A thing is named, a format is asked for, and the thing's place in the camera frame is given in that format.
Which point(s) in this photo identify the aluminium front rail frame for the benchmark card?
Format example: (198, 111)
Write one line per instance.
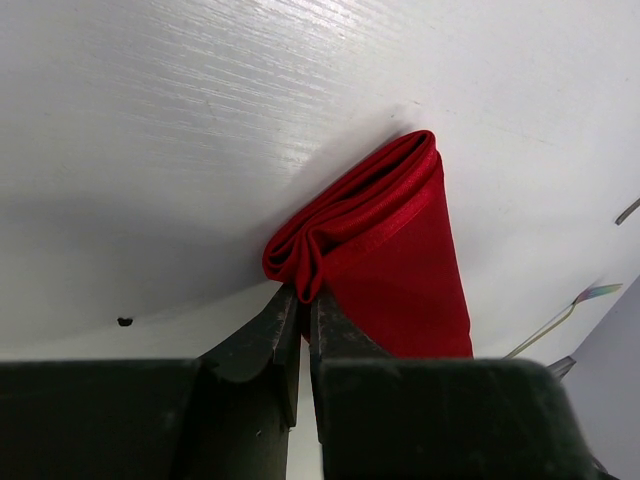
(560, 368)

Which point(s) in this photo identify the iridescent metal spoon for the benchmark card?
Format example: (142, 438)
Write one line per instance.
(629, 210)

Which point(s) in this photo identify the iridescent metal fork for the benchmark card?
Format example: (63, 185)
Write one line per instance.
(592, 292)

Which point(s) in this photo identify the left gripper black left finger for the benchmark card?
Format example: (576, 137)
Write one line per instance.
(261, 360)

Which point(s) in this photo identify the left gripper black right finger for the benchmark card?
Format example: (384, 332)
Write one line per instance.
(334, 335)

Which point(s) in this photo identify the red cloth napkin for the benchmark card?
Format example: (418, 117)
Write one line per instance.
(379, 238)

